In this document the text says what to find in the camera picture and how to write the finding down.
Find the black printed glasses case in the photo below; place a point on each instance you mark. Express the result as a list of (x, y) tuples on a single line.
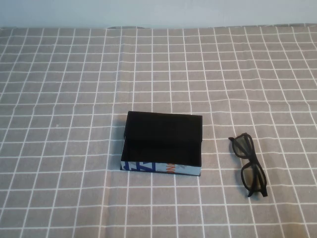
[(161, 129)]

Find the black framed glasses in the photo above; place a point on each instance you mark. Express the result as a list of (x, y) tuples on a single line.
[(244, 148)]

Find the grey white-checked tablecloth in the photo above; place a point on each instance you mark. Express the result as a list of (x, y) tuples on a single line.
[(74, 74)]

